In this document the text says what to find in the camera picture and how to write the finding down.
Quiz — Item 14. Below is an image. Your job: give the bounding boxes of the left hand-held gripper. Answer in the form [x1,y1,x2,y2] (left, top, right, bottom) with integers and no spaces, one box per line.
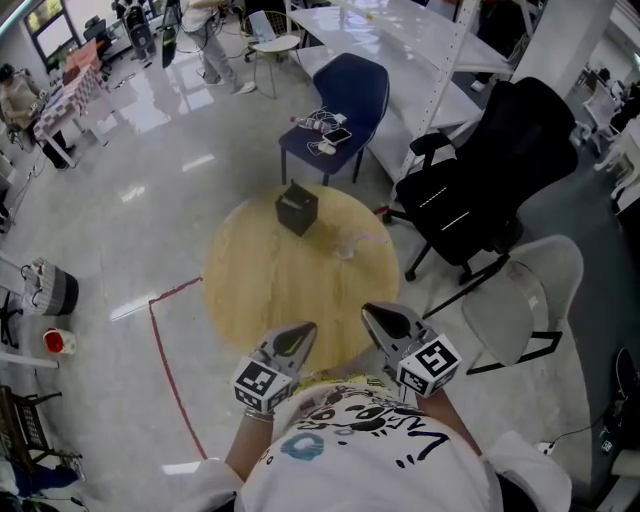
[232,321,318,415]

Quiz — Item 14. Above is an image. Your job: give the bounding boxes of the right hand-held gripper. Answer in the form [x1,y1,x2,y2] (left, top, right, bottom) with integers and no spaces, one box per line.
[361,302,464,399]

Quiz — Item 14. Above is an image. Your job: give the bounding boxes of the person's right forearm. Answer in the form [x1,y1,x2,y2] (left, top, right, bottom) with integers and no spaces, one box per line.
[417,387,484,456]

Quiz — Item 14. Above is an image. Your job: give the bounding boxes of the person's left forearm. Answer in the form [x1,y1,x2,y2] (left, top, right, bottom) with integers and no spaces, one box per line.
[224,409,279,484]

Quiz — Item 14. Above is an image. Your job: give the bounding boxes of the round wooden table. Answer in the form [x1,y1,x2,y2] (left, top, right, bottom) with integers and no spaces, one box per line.
[202,183,401,374]

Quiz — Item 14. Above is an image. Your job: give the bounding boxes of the black square box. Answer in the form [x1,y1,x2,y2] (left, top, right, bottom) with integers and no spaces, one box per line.
[274,179,320,237]

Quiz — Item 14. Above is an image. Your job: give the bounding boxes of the light grey chair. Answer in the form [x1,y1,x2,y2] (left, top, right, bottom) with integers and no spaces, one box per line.
[460,234,585,376]

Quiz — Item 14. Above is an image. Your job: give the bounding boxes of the white printed t-shirt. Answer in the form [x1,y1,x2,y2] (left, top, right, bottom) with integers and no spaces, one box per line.
[169,372,574,512]

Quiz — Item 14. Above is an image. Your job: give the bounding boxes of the clear plastic water bottle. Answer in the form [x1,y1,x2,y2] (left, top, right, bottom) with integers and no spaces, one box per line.
[290,115,326,134]

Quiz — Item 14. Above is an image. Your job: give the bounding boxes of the white metal shelf rack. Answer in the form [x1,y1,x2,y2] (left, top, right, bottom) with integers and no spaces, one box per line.
[287,0,531,201]

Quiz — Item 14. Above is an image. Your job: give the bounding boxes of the black office chair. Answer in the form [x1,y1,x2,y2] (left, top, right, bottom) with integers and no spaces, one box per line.
[382,77,580,306]

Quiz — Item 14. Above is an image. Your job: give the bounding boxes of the grey white woven basket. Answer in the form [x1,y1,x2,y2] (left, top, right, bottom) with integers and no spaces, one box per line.
[19,257,80,317]

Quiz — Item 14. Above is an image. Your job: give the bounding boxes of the small red white bucket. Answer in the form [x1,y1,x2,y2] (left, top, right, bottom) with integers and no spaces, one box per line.
[42,327,77,356]

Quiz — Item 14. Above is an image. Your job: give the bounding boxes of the navy blue chair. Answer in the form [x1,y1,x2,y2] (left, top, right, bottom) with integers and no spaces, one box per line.
[278,52,391,187]

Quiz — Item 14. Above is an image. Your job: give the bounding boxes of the black oval board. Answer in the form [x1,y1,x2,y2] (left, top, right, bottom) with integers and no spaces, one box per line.
[614,347,640,401]

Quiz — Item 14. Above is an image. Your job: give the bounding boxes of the black bag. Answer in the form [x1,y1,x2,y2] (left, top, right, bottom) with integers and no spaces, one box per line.
[597,394,640,456]

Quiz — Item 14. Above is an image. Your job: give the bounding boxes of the white desk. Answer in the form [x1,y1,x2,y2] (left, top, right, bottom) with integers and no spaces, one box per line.
[0,249,61,370]

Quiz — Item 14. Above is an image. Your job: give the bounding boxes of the black metal lattice chair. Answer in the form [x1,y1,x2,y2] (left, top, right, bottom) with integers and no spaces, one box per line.
[0,384,84,474]

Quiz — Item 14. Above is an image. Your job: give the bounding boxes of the black paddle-shaped object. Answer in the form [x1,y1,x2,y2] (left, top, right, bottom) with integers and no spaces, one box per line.
[160,0,182,70]

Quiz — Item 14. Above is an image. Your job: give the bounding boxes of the checkered cloth table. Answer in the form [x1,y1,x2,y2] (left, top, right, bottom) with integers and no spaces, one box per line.
[32,39,109,169]

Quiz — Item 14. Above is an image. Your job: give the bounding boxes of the black power cable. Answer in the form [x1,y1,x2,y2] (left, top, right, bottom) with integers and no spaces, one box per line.
[552,424,609,446]

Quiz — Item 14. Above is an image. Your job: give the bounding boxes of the phones and cables on chair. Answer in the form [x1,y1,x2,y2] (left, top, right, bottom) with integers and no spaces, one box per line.
[305,107,346,156]

